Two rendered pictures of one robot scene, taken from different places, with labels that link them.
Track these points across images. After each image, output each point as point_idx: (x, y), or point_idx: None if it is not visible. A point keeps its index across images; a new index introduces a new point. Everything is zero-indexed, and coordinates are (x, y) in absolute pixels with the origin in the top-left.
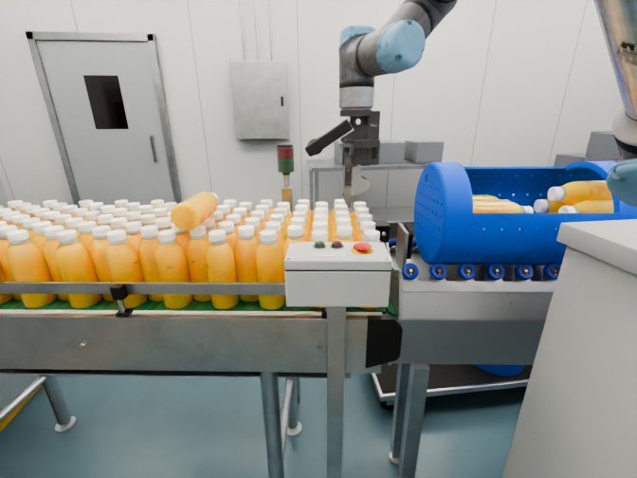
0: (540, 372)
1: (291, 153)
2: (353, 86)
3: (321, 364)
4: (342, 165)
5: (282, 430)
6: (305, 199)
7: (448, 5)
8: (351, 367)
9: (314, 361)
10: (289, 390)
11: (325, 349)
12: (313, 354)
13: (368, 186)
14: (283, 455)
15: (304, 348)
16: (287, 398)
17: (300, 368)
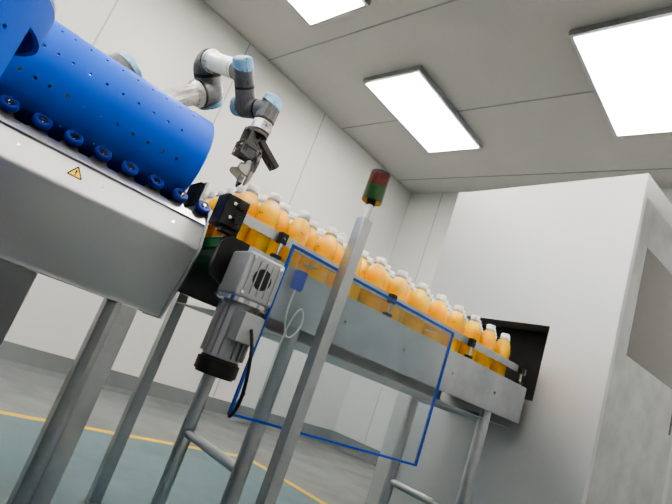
0: None
1: (368, 178)
2: (270, 120)
3: (199, 293)
4: (258, 165)
5: (204, 439)
6: (306, 211)
7: (231, 76)
8: (180, 287)
9: (205, 292)
10: (228, 457)
11: (202, 279)
12: (208, 286)
13: (230, 168)
14: (189, 434)
15: (215, 284)
16: (222, 452)
17: (211, 301)
